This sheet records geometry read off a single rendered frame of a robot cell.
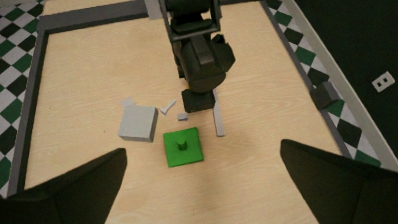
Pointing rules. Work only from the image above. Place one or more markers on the grey flat bar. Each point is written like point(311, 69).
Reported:
point(217, 116)

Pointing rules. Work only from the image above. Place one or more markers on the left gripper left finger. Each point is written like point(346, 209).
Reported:
point(82, 195)

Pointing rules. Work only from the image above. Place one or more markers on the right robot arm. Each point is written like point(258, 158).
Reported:
point(202, 67)

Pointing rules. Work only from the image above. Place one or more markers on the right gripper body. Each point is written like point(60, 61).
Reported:
point(192, 101)

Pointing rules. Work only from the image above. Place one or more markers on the green square plate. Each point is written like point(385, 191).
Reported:
point(187, 149)

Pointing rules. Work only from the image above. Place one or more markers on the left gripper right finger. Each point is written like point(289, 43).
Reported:
point(341, 190)

